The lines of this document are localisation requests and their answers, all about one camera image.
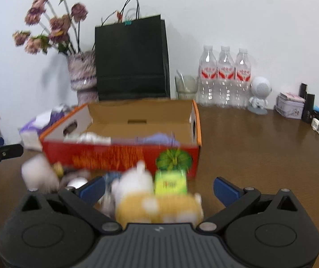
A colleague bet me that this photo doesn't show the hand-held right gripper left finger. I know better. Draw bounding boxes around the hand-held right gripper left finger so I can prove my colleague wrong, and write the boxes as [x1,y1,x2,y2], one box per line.
[20,176,122,233]

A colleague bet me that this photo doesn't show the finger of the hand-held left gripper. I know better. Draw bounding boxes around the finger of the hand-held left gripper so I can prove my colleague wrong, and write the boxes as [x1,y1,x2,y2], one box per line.
[0,137,24,162]

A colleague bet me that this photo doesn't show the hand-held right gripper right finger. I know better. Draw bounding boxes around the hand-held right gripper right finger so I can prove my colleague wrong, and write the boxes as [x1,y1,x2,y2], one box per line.
[199,176,298,233]

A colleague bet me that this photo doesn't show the white soft object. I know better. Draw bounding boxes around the white soft object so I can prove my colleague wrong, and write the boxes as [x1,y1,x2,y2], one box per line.
[21,155,60,190]

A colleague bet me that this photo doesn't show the red cardboard box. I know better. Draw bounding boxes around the red cardboard box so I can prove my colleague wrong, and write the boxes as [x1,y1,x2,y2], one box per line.
[39,100,202,178]

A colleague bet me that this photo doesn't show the small green box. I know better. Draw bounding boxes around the small green box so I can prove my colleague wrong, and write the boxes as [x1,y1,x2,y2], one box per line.
[154,170,188,196]

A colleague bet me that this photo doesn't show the white and yellow plush toy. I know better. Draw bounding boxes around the white and yellow plush toy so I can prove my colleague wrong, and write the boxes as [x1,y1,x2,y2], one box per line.
[112,162,204,224]

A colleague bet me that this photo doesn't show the purple tissue pack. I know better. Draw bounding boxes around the purple tissue pack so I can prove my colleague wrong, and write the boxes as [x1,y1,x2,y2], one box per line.
[19,105,79,150]

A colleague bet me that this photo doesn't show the purple cloth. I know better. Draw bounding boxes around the purple cloth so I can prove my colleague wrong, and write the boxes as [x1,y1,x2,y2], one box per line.
[112,133,180,147]

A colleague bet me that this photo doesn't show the purple textured vase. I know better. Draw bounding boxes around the purple textured vase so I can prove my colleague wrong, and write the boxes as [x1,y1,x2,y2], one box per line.
[67,51,98,105]

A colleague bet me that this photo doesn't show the white robot figurine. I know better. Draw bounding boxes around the white robot figurine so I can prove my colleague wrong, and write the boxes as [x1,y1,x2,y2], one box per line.
[247,76,272,115]

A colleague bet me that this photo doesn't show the clear glass cup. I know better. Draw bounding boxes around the clear glass cup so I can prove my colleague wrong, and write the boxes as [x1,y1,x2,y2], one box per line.
[175,70,199,101]

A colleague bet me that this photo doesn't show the clear water bottle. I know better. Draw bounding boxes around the clear water bottle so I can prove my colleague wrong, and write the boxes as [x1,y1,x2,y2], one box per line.
[234,48,252,107]
[198,45,218,105]
[217,46,236,107]

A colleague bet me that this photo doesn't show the tall black box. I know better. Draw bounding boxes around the tall black box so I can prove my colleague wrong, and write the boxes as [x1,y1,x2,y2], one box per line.
[302,93,315,123]

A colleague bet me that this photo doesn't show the dried flower bouquet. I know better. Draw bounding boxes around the dried flower bouquet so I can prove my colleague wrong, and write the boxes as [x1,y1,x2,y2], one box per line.
[12,0,89,56]

